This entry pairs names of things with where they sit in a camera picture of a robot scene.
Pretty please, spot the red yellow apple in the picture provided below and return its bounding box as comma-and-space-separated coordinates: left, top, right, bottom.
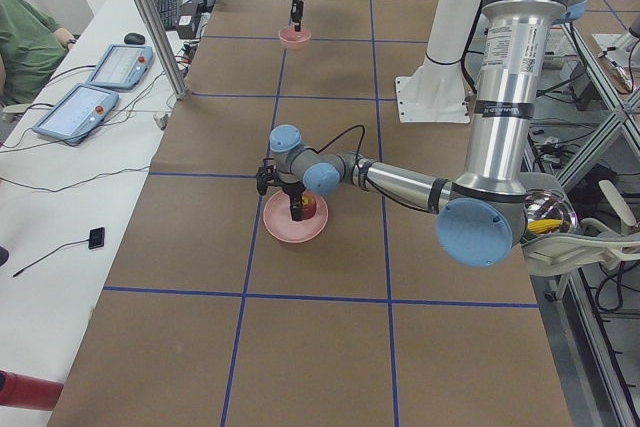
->
301, 192, 317, 220

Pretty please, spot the pink plate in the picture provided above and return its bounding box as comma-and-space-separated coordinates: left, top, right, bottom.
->
263, 191, 329, 243

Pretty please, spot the pink bowl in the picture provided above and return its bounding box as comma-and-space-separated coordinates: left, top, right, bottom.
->
278, 25, 311, 51

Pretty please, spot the small black box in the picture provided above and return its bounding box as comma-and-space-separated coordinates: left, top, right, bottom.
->
176, 11, 201, 40

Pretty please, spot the black keyboard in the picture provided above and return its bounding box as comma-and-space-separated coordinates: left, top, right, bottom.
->
153, 0, 180, 31

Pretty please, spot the brown paper table cover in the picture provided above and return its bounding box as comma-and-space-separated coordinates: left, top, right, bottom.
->
50, 0, 571, 426

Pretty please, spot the black computer mouse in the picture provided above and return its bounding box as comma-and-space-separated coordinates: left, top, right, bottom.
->
123, 32, 146, 45

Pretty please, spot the far blue teach pendant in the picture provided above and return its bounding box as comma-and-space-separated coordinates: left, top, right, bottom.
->
87, 44, 154, 91

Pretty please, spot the blue teach pendant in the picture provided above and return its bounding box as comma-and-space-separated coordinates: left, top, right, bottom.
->
32, 84, 119, 145
87, 44, 154, 91

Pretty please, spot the small black square sensor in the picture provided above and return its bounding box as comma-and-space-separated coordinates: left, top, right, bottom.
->
88, 227, 106, 250

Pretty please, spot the near blue teach pendant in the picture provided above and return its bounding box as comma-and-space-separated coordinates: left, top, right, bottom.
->
32, 84, 119, 145

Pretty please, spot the person in green shirt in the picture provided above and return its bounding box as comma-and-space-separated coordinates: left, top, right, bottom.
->
1, 0, 77, 105

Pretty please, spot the white office chair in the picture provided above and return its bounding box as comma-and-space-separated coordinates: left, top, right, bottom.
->
522, 180, 639, 277

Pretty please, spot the red cylinder object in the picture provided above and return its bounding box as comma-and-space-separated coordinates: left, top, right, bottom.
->
0, 371, 64, 411

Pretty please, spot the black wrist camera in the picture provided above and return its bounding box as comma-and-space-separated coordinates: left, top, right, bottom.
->
255, 157, 280, 196

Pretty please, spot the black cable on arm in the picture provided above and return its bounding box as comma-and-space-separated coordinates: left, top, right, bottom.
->
315, 124, 441, 213

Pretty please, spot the aluminium frame post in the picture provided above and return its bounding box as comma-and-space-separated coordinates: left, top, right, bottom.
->
133, 0, 187, 100

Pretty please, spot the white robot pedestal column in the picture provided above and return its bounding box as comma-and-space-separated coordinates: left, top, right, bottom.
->
395, 0, 481, 123

